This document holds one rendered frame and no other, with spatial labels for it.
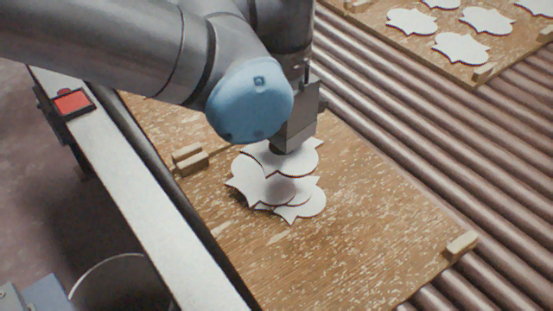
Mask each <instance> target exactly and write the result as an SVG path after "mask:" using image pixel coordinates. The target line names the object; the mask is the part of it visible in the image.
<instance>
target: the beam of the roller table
mask: <svg viewBox="0 0 553 311"><path fill-rule="evenodd" d="M26 67H27V68H28V69H29V71H30V72H31V74H32V75H33V77H34V79H35V81H37V84H38V85H39V87H40V88H41V90H42V91H43V94H45V96H46V97H47V99H49V98H53V97H56V96H58V95H57V91H58V90H60V89H61V88H65V87H68V88H70V89H71V90H73V89H75V88H78V87H80V86H83V87H84V88H85V89H86V92H87V94H88V95H89V96H91V98H92V100H93V102H94V103H95V105H96V107H97V109H96V110H94V111H90V113H87V114H85V115H83V116H80V117H76V118H74V119H72V120H68V121H66V122H64V123H63V125H64V126H65V128H66V130H67V132H68V133H69V136H71V138H72V139H73V141H74V142H75V144H76V146H77V148H78V150H80V152H81V154H82V155H83V157H84V159H85V160H86V162H87V164H88V166H90V168H91V170H92V172H93V173H94V174H95V176H96V179H97V180H98V182H99V183H100V184H101V186H102V188H103V189H104V191H105V193H106V195H107V196H108V198H110V200H111V203H112V204H113V205H114V207H115V208H116V210H117V213H118V215H119V217H121V218H122V220H123V221H124V224H125V225H126V227H127V229H128V230H129V232H131V235H132V237H133V238H134V239H135V241H136V242H137V246H138V247H139V249H140V250H141V251H142V252H143V254H144V256H145V258H146V259H147V261H148V262H149V265H150V266H151V269H152V270H153V271H154V272H155V273H156V275H157V278H158V279H159V281H160V283H161V284H162V286H163V287H164V290H166V291H167V293H168V295H169V297H170V300H171V301H172V302H173V303H174V305H175V307H176V308H177V310H178V311H251V309H250V308H249V306H248V305H247V304H246V301H245V299H244V298H243V297H242V295H240V294H239V293H238V291H237V290H236V288H235V287H234V285H233V284H232V281H231V280H230V279H228V277H227V276H226V274H225V273H224V271H223V270H222V269H221V267H220V266H219V264H218V263H216V262H215V260H214V258H213V256H212V255H211V253H210V252H209V251H208V249H207V247H205V245H204V244H203V243H202V242H201V241H200V239H199V238H198V235H197V234H196V233H195V231H193V229H192V228H191V227H190V224H189V223H188V222H187V221H186V220H185V218H184V217H183V215H181V213H180V211H179V210H178V209H177V207H176V206H175V204H174V203H173V201H172V200H171V199H170V198H169V197H168V196H167V194H166V193H165V192H164V189H163V188H162V186H161V185H159V183H158V182H157V181H156V178H155V177H154V175H153V174H152V173H151V172H150V171H149V169H147V167H146V165H145V164H144V163H143V161H142V159H141V158H140V157H139V155H138V154H137V153H136V151H135V150H134V149H133V148H132V147H131V144H130V143H129V141H127V140H126V139H125V137H124V136H123V133H122V132H121V130H120V129H118V127H117V126H116V125H115V124H114V122H113V121H112V119H111V117H110V116H108V115H107V113H106V112H105V109H104V108H103V107H102V105H101V104H100V103H99V102H98V100H97V99H96V98H95V97H94V95H93V94H92V92H91V90H89V88H88V87H87V86H86V84H85V83H84V81H83V80H82V79H77V78H74V77H70V76H67V75H64V74H59V73H53V72H49V70H47V69H42V68H39V67H32V66H30V65H26ZM48 101H49V100H48Z"/></svg>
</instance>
